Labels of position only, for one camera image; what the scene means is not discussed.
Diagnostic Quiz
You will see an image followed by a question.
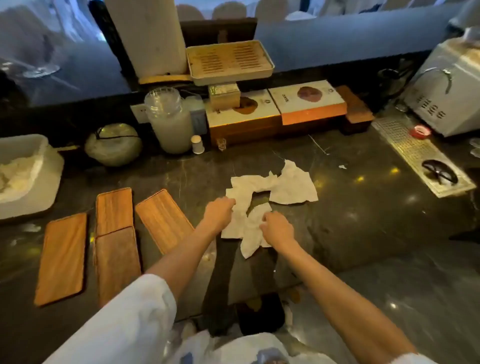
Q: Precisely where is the person's left hand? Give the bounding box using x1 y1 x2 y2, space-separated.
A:
197 196 236 238

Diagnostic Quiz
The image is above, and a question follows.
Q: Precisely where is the person's right hand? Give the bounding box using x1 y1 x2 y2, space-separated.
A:
259 211 298 253

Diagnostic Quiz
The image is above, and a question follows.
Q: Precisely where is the wooden tray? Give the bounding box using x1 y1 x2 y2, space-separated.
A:
95 187 134 237
134 189 196 256
93 226 142 309
33 212 88 308

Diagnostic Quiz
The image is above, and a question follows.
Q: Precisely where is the person's left forearm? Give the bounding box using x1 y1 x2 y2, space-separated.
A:
144 223 217 303

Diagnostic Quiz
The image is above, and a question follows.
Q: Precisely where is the person's right forearm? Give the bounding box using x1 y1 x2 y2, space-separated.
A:
275 239 419 364

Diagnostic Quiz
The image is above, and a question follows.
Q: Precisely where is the dark marble countertop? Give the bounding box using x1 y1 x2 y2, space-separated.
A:
0 112 480 364

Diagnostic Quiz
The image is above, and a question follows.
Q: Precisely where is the person's white shirt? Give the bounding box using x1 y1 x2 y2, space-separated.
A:
43 273 438 364

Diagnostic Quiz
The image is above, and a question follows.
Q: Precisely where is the white appliance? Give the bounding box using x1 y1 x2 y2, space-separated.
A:
403 26 480 138

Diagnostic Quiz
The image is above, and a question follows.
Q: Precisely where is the flat brown box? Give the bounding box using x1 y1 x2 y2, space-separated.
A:
209 123 283 148

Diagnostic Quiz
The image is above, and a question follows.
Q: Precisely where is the pale blue carton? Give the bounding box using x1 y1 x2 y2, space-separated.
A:
183 94 208 136

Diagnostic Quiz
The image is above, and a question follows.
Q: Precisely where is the clear glass lidded jar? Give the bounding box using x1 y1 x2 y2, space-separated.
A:
144 86 194 155

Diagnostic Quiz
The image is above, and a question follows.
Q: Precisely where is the white and gold-brown gift box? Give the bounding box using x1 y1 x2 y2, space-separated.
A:
204 89 282 130

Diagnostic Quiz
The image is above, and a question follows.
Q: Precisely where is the small beige box green print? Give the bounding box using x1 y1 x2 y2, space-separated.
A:
208 83 242 110

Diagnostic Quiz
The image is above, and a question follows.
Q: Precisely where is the round pale green lidded pot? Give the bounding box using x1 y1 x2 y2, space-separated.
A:
84 122 143 168

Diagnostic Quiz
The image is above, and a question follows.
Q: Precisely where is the white and orange gift box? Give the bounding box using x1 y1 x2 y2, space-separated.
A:
268 79 348 127

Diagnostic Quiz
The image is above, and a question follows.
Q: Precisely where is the wooden board on dark base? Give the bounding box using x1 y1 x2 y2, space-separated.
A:
335 85 376 136

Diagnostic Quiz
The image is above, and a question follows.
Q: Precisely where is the yellow wooden roll holder base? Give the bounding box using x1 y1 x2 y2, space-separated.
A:
138 74 193 85

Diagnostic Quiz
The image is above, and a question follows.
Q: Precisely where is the perforated metal drain tray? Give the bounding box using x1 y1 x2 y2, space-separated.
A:
371 116 477 199

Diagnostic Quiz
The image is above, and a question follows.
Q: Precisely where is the bamboo slatted tea tray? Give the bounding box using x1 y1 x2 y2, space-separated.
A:
186 40 275 87

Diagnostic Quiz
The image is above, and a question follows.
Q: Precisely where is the red tape roll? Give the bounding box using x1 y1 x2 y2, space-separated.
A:
408 124 432 140

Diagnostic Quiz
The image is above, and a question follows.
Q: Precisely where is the black cup rinser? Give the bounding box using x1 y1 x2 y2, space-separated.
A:
421 159 459 186

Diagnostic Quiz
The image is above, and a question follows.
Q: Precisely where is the white plastic container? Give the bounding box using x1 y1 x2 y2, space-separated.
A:
0 134 65 220

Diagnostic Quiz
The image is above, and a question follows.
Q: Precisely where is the black metal pot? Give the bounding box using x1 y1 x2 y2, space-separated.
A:
376 58 413 99

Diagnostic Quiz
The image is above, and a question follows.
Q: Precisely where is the large white paper towel roll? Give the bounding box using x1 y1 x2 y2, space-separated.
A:
104 0 188 80

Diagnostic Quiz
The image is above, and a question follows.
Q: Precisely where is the raised dark bar top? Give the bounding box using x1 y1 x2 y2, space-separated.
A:
0 1 466 110

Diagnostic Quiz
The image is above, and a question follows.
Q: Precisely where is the pile of white translucent pieces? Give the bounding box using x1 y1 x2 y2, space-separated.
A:
0 155 42 203

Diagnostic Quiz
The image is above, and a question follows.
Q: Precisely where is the group of white covered chairs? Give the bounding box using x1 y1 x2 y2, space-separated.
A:
175 0 466 23

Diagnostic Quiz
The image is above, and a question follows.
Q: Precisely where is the black tall slim device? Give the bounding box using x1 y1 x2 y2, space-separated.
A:
88 0 138 91

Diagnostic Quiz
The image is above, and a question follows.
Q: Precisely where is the clear wine glass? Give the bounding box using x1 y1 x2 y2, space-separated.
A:
22 33 61 79

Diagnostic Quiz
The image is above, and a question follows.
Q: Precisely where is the white wall socket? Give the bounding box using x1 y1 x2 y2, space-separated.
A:
130 103 151 125

